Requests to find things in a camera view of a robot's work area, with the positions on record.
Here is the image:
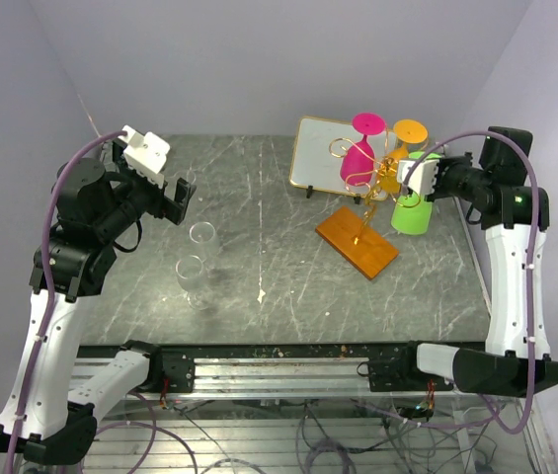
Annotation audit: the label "loose cables under table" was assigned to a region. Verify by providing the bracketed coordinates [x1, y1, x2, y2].
[124, 389, 507, 474]

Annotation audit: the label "orange plastic wine glass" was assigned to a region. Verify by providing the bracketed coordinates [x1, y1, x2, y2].
[377, 118, 429, 195]

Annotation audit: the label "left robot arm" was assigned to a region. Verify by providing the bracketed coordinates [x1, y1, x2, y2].
[0, 158, 196, 466]

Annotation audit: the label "gold framed mirror tray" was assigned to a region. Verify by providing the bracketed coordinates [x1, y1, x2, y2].
[288, 116, 400, 204]

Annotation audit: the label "green plastic wine glass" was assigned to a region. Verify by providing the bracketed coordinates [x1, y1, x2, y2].
[391, 151, 442, 235]

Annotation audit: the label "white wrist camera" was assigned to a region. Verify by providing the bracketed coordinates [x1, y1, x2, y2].
[120, 125, 170, 189]
[396, 158, 440, 197]

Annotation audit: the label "aluminium rail frame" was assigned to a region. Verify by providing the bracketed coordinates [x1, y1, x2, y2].
[74, 358, 558, 473]

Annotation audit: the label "pink plastic wine glass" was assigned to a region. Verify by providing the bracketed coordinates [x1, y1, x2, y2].
[340, 113, 386, 188]

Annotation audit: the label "clear glass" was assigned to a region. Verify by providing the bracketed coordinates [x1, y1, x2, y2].
[186, 170, 197, 185]

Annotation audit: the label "clear glass flute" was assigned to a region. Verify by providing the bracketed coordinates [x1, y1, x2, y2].
[175, 255, 210, 310]
[189, 221, 220, 273]

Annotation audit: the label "clear glass front flute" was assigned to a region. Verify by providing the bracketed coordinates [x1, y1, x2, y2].
[175, 255, 210, 310]

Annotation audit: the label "gold wire wine glass rack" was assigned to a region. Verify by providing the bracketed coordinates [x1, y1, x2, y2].
[316, 125, 402, 280]

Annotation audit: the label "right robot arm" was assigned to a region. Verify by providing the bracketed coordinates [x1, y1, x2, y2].
[397, 126, 558, 398]

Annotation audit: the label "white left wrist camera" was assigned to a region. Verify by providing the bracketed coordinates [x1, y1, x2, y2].
[120, 125, 170, 189]

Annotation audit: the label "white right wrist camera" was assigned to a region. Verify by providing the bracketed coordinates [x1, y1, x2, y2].
[396, 158, 440, 197]

